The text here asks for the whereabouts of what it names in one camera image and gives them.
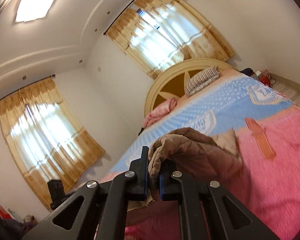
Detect beige puffer jacket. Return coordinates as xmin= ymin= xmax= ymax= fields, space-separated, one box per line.
xmin=125 ymin=127 xmax=243 ymax=212

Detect beige patterned side curtain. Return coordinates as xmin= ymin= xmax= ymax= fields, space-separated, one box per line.
xmin=0 ymin=79 xmax=106 ymax=209

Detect blue pink printed bedspread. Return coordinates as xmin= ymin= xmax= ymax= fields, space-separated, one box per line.
xmin=104 ymin=70 xmax=300 ymax=239

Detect pink floral folded blanket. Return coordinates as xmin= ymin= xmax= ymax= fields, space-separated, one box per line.
xmin=141 ymin=98 xmax=177 ymax=128

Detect black side curtain rod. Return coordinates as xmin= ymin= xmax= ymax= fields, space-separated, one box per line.
xmin=0 ymin=74 xmax=56 ymax=101

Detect striped pillow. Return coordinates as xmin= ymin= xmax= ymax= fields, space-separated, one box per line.
xmin=185 ymin=66 xmax=221 ymax=97

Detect cream wooden headboard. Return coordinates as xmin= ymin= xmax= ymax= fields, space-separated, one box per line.
xmin=144 ymin=58 xmax=234 ymax=115

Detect red items on floor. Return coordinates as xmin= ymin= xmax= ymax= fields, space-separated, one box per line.
xmin=239 ymin=68 xmax=277 ymax=87

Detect beige patterned window curtain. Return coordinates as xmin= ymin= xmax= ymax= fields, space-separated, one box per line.
xmin=106 ymin=0 xmax=235 ymax=79

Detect ceiling light panel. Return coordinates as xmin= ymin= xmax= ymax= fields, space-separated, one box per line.
xmin=15 ymin=0 xmax=54 ymax=23

